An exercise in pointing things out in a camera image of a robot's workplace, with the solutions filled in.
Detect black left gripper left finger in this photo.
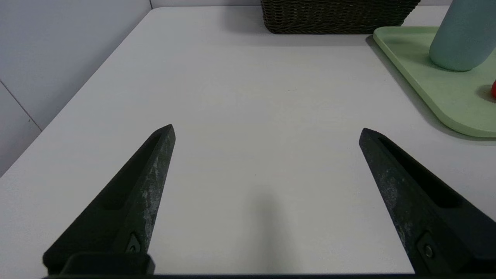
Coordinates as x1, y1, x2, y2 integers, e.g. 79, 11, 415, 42
43, 124, 176, 275

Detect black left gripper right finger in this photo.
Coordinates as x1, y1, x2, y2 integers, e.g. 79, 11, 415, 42
358, 128, 496, 276

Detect blue-grey plastic cup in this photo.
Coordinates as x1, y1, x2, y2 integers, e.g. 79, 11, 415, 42
429, 0, 496, 72

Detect dark brown wicker basket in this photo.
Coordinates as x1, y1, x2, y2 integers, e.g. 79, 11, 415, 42
260, 0, 421, 34

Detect light green plastic tray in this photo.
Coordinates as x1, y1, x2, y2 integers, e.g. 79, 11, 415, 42
373, 26, 496, 138

